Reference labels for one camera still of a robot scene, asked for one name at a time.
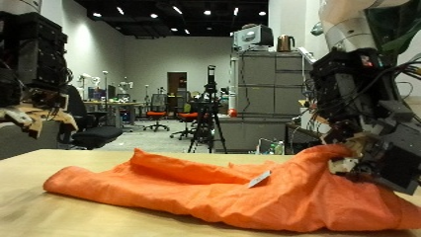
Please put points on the dark side table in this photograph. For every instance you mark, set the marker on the dark side table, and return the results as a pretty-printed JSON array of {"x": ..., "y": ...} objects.
[{"x": 303, "y": 135}]

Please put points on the green bottles pack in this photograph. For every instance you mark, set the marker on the green bottles pack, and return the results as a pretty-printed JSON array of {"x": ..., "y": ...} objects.
[{"x": 274, "y": 148}]

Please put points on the black office chair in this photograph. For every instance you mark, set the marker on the black office chair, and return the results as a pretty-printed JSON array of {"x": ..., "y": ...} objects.
[{"x": 94, "y": 135}]

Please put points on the white power strip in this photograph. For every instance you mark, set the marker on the white power strip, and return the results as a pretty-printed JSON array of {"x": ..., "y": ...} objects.
[{"x": 307, "y": 55}]

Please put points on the green leafy plant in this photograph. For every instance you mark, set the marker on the green leafy plant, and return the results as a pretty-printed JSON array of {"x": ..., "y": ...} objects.
[{"x": 395, "y": 29}]

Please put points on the wooden office desk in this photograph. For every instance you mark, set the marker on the wooden office desk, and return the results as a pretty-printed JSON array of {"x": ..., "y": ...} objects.
[{"x": 127, "y": 104}]

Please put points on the brown door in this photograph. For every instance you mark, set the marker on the brown door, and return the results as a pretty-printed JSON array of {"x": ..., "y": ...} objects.
[{"x": 176, "y": 84}]

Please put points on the grey low counter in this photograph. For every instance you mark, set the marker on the grey low counter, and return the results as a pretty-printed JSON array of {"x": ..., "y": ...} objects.
[{"x": 250, "y": 135}]

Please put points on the grey metal cabinet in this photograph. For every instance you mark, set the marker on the grey metal cabinet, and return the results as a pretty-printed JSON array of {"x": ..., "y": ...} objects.
[{"x": 263, "y": 95}]

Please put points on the black camera tripod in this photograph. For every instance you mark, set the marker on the black camera tripod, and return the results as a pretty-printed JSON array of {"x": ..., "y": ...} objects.
[{"x": 211, "y": 115}]

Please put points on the orange button-up shirt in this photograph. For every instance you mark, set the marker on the orange button-up shirt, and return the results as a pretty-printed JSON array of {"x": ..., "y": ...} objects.
[{"x": 263, "y": 197}]

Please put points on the copper kettle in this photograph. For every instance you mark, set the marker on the copper kettle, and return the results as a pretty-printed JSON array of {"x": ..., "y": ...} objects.
[{"x": 286, "y": 44}]

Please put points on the orange seat office chair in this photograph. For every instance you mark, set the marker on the orange seat office chair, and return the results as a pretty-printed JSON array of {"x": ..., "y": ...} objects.
[
  {"x": 158, "y": 114},
  {"x": 188, "y": 116}
]

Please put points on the grey box appliance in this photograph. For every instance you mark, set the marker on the grey box appliance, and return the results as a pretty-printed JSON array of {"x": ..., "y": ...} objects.
[{"x": 252, "y": 38}]

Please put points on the red ball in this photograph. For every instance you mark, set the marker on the red ball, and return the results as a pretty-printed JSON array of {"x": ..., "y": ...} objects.
[{"x": 232, "y": 113}]

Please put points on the grey sofa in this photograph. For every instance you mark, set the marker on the grey sofa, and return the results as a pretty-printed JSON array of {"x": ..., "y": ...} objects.
[{"x": 18, "y": 144}]

